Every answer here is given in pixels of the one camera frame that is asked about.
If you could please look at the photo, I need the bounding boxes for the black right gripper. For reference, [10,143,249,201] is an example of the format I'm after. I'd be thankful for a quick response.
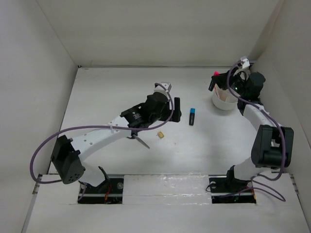
[211,67,248,97]

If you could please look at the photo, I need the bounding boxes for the pink cap black highlighter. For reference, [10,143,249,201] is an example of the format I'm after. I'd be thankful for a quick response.
[208,71,219,91]

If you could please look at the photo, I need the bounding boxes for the blue cap black highlighter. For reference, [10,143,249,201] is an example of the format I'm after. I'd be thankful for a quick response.
[189,108,195,126]

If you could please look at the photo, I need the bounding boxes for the red pink pen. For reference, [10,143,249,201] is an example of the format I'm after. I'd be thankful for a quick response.
[215,88,227,101]

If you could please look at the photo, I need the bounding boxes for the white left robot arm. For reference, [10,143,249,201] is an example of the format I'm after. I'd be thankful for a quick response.
[52,91,182,193]

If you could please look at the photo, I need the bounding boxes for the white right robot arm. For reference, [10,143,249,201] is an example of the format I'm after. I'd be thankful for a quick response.
[208,67,294,192]

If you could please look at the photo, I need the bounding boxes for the white round divided container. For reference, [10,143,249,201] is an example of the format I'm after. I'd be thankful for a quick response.
[212,87,238,111]

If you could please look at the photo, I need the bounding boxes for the yellow eraser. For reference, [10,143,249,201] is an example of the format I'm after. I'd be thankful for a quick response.
[157,132,164,139]

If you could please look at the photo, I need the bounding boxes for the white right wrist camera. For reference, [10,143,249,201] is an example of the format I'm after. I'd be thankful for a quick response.
[238,56,250,71]

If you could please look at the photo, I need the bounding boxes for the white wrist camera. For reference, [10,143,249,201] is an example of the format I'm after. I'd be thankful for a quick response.
[238,56,250,71]
[154,82,172,95]

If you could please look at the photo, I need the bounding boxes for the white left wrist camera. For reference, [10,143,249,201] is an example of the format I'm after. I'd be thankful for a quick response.
[154,82,172,95]

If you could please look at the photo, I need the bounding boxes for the black handled scissors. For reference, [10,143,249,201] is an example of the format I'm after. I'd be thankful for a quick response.
[128,135,150,149]

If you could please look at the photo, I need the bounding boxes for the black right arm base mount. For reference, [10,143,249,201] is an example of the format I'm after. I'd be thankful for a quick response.
[206,175,257,204]

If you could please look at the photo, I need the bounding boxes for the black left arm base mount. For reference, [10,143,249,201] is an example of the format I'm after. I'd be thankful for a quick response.
[77,166,124,204]

